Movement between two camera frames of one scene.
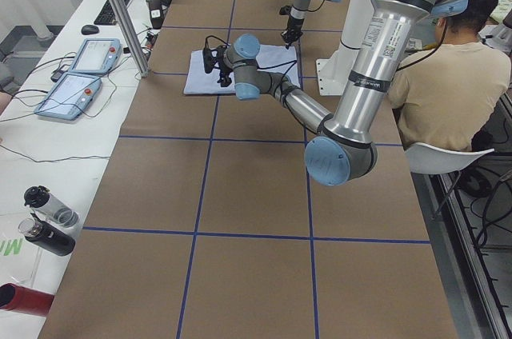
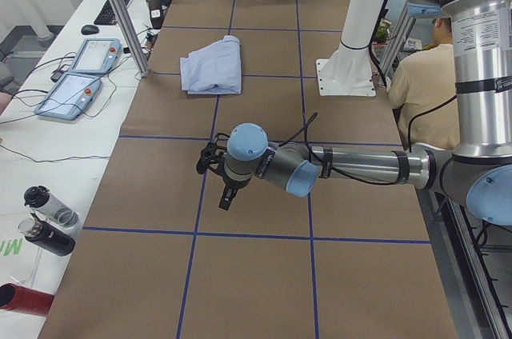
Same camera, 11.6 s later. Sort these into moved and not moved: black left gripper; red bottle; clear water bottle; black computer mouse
Moved: black left gripper
Not moved: black computer mouse; clear water bottle; red bottle
